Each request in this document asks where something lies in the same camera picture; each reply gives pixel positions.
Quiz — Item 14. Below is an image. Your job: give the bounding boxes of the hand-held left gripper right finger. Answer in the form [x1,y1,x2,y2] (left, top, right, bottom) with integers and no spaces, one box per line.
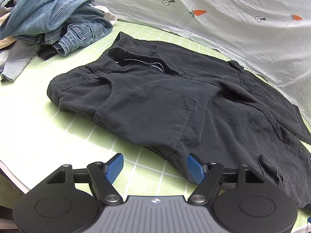
[187,153,270,205]

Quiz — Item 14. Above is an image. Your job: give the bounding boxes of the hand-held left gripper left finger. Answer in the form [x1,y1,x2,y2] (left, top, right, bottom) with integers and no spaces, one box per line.
[36,153,124,205]

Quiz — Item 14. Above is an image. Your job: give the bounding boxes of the black cargo pants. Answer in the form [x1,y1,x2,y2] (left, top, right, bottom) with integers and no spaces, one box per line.
[47,31,311,210]

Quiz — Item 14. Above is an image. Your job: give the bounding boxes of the green grid mat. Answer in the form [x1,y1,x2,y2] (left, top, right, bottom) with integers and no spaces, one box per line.
[0,19,311,233]

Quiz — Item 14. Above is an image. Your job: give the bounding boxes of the carrot printed grey sheet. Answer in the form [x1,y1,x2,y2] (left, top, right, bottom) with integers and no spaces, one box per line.
[70,0,311,117]

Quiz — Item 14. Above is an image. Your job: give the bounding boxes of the dark cloth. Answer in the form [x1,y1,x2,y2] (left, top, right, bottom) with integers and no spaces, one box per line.
[38,45,60,61]

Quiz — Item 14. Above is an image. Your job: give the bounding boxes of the dark blue jeans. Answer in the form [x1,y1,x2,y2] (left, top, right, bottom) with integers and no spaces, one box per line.
[13,3,114,57]

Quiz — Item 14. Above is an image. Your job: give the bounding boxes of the grey sweatshirt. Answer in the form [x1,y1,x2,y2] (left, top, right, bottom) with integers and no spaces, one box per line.
[0,40,40,82]

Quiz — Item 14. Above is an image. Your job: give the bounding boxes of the white cloth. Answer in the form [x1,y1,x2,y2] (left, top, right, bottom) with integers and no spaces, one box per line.
[93,4,118,22]

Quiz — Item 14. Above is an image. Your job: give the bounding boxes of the cream cloth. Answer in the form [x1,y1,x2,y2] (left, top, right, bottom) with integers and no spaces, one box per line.
[0,13,16,50]

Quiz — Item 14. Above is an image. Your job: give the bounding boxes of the light blue denim garment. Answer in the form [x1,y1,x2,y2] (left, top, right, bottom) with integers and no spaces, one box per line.
[0,0,98,40]

